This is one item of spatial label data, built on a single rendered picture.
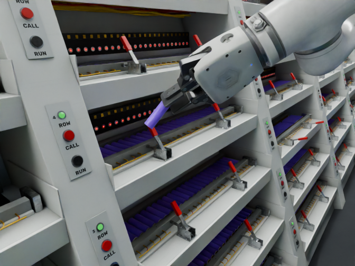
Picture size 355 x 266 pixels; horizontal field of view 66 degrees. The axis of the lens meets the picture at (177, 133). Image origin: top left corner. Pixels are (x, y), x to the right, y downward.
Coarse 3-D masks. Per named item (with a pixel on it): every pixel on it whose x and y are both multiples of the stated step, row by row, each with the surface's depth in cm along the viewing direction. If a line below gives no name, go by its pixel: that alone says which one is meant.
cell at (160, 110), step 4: (160, 104) 48; (156, 108) 49; (160, 108) 48; (164, 108) 48; (168, 108) 49; (152, 112) 49; (156, 112) 48; (160, 112) 48; (164, 112) 49; (152, 116) 48; (156, 116) 48; (160, 116) 49; (148, 120) 48; (152, 120) 48; (156, 120) 49; (148, 124) 48; (152, 124) 48; (152, 128) 49
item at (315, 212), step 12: (324, 180) 152; (336, 180) 149; (312, 192) 142; (324, 192) 146; (336, 192) 149; (312, 204) 136; (324, 204) 135; (300, 216) 124; (312, 216) 127; (324, 216) 131; (300, 228) 119; (312, 228) 117; (312, 240) 115
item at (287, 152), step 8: (288, 112) 155; (296, 112) 152; (304, 112) 149; (312, 112) 147; (320, 112) 144; (312, 120) 145; (320, 120) 144; (312, 128) 133; (296, 136) 123; (304, 136) 123; (312, 136) 134; (296, 144) 114; (304, 144) 125; (280, 152) 101; (288, 152) 107; (296, 152) 116; (288, 160) 109
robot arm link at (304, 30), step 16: (288, 0) 39; (304, 0) 38; (320, 0) 37; (336, 0) 37; (352, 0) 37; (272, 16) 39; (288, 16) 39; (304, 16) 38; (320, 16) 38; (336, 16) 39; (288, 32) 39; (304, 32) 39; (320, 32) 40; (336, 32) 41; (288, 48) 41; (304, 48) 42; (320, 48) 42
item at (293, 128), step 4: (308, 116) 144; (300, 120) 138; (304, 120) 139; (308, 120) 141; (296, 124) 132; (300, 124) 134; (292, 128) 127; (296, 128) 131; (300, 128) 131; (284, 132) 122; (288, 132) 122; (292, 132) 126; (296, 132) 125; (280, 136) 117; (284, 136) 118; (288, 136) 121; (292, 136) 121; (276, 140) 113; (280, 140) 114
